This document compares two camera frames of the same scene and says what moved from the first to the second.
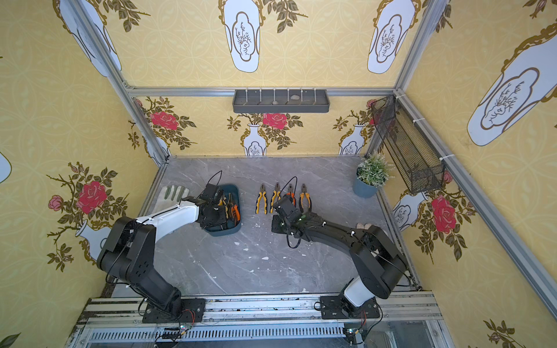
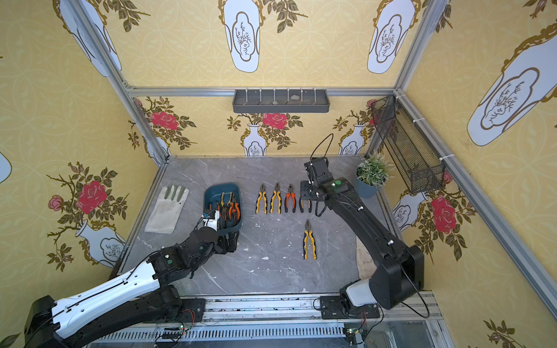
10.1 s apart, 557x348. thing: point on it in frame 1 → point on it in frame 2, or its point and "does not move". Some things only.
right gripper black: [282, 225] → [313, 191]
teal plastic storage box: [231, 201] does not move
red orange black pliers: [292, 194] does not move
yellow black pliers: [262, 193] does not move
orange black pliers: [303, 193] does not move
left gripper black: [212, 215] → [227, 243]
